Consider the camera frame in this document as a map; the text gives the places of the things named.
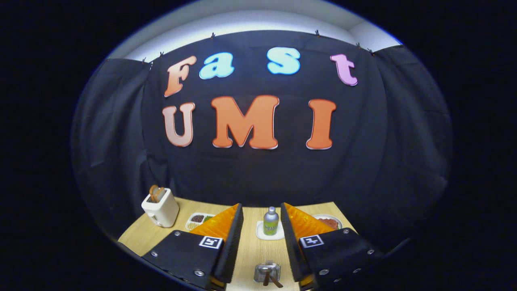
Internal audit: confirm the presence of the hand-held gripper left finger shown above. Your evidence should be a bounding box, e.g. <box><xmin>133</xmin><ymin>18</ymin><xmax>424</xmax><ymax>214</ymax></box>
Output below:
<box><xmin>141</xmin><ymin>203</ymin><xmax>244</xmax><ymax>291</ymax></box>

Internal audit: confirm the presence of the white toaster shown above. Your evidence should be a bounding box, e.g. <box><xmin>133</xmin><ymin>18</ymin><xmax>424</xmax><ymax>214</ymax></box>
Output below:
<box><xmin>141</xmin><ymin>187</ymin><xmax>180</xmax><ymax>228</ymax></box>

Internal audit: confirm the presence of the white oval food dish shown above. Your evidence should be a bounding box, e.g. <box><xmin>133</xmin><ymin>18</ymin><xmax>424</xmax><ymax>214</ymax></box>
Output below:
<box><xmin>313</xmin><ymin>214</ymin><xmax>343</xmax><ymax>231</ymax></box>

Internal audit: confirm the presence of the metal wire cutlery basket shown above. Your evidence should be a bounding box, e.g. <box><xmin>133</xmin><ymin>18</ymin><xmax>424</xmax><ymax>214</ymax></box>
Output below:
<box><xmin>254</xmin><ymin>262</ymin><xmax>281</xmax><ymax>283</ymax></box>

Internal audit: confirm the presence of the row of small cloth clips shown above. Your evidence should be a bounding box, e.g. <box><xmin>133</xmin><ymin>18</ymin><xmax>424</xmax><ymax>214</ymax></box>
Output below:
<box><xmin>141</xmin><ymin>30</ymin><xmax>376</xmax><ymax>65</ymax></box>

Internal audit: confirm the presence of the green soda bottle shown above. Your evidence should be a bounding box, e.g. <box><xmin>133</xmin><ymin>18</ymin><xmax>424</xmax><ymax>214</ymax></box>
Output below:
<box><xmin>263</xmin><ymin>207</ymin><xmax>280</xmax><ymax>236</ymax></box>

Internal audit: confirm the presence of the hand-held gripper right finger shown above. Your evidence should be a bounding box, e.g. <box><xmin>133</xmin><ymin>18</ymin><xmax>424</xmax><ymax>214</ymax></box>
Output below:
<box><xmin>281</xmin><ymin>202</ymin><xmax>384</xmax><ymax>291</ymax></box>

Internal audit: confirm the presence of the white divided dish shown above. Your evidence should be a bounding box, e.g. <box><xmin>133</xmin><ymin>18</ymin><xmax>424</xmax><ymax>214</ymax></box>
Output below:
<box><xmin>185</xmin><ymin>213</ymin><xmax>216</xmax><ymax>232</ymax></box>

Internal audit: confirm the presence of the white square coaster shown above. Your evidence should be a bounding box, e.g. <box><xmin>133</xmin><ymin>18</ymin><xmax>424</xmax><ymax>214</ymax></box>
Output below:
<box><xmin>256</xmin><ymin>220</ymin><xmax>285</xmax><ymax>240</ymax></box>

